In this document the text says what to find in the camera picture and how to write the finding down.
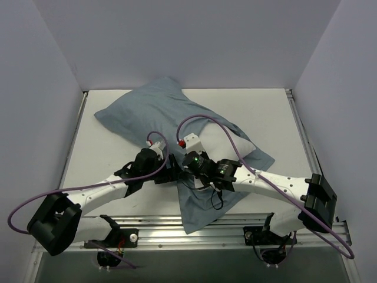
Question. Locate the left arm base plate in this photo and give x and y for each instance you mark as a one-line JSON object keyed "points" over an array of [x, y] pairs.
{"points": [[118, 238]]}

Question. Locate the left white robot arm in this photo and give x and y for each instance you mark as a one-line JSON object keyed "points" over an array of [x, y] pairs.
{"points": [[60, 220]]}

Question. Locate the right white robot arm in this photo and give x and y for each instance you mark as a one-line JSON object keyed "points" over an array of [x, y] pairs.
{"points": [[313, 200]]}

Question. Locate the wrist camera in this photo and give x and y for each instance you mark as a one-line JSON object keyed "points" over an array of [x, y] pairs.
{"points": [[157, 147], [191, 143]]}

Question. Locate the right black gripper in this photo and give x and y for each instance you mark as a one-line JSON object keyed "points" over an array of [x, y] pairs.
{"points": [[187, 170]]}

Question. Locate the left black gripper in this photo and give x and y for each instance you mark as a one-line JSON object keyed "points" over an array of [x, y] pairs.
{"points": [[166, 175]]}

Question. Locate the striped blue beige pillowcase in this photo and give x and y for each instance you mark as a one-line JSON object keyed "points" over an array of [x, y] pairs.
{"points": [[161, 106]]}

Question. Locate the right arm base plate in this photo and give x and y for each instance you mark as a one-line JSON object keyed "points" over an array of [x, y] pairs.
{"points": [[256, 235]]}

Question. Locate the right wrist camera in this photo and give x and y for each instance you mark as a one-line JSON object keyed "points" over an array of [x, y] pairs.
{"points": [[191, 143]]}

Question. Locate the white pillow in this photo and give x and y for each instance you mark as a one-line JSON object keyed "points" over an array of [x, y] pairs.
{"points": [[218, 146]]}

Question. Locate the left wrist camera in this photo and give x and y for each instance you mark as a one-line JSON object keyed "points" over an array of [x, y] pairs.
{"points": [[157, 147]]}

